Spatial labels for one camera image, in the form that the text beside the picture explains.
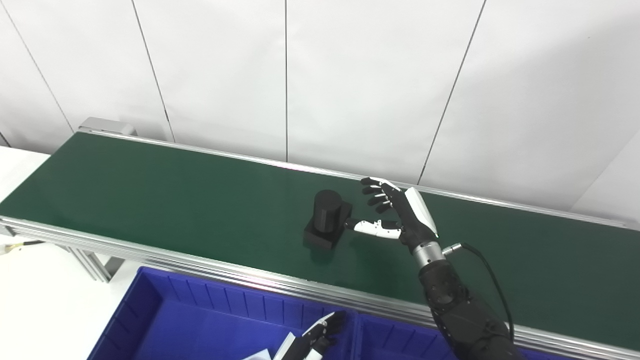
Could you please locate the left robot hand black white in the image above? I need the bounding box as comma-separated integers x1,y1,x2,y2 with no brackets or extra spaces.
272,310,347,360

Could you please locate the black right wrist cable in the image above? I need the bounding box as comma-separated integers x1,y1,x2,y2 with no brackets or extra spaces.
442,242,516,343

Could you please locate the blue bin with white part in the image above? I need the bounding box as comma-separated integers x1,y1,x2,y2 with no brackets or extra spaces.
87,266,358,360

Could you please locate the grey conveyor end housing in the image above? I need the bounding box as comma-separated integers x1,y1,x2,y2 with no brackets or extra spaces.
79,117,137,136

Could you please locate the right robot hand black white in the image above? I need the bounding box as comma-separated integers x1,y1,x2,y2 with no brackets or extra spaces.
345,177,439,254

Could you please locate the black cylinder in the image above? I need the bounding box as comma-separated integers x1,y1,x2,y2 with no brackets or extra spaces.
303,189,353,250

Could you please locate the aluminium conveyor leg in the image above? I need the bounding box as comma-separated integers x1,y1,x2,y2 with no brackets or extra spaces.
67,245,126,283

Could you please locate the green conveyor belt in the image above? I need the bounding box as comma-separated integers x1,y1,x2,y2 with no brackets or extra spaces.
0,131,640,351
0,117,640,360

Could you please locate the blue bin with black parts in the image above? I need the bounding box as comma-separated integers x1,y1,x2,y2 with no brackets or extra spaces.
352,312,576,360

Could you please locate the cable with yellow connector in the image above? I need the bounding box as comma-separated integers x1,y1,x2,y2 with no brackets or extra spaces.
0,240,46,256

